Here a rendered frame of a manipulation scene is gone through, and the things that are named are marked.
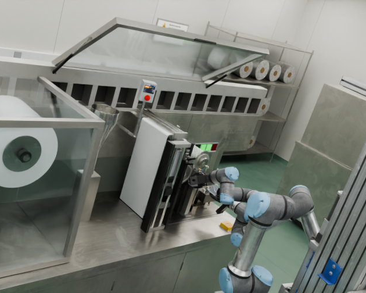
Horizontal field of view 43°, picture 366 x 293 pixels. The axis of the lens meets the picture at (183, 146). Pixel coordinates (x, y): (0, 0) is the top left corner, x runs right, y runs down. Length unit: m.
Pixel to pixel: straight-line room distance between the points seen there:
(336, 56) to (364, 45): 0.45
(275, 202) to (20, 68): 1.32
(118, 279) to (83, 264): 0.29
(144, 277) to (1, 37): 2.99
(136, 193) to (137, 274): 0.49
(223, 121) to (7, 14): 2.42
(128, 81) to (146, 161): 0.47
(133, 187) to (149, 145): 0.29
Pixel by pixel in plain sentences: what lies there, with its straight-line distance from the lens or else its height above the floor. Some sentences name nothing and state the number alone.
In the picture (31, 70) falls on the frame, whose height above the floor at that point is 1.63.
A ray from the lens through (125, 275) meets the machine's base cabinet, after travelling 2.50.
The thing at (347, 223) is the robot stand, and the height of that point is 1.46.
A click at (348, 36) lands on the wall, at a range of 7.45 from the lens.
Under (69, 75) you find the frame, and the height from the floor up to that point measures 1.62.
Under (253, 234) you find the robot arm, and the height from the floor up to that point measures 1.27.
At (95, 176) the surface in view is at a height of 1.17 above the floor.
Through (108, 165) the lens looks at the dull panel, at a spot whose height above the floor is 1.08.
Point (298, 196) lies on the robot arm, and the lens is 2.59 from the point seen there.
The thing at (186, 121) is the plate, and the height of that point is 1.38.
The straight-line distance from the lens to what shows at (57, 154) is 1.91.
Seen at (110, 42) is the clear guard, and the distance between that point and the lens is 2.25.
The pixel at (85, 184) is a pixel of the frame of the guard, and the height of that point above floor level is 1.31.
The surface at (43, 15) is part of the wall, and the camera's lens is 4.97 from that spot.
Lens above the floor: 2.21
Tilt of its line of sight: 19 degrees down
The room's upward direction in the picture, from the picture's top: 18 degrees clockwise
